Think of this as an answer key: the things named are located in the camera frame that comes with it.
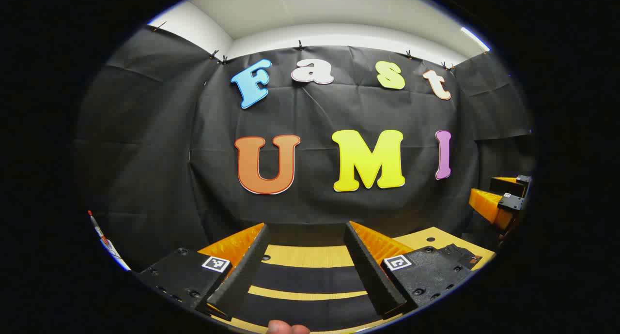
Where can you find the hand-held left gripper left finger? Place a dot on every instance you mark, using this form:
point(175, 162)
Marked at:
point(242, 276)

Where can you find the row of black cloth clips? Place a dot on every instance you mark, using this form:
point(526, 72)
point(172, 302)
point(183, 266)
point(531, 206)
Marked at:
point(300, 46)

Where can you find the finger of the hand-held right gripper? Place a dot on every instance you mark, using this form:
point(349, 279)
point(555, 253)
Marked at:
point(511, 202)
point(506, 185)

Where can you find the black backdrop cloth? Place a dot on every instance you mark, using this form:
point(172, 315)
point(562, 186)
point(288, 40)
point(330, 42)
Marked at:
point(169, 155)

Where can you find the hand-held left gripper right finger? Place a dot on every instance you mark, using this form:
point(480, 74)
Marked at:
point(370, 276)

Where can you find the red and white thin strip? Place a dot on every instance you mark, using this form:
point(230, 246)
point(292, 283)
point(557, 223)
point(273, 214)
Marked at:
point(109, 244)

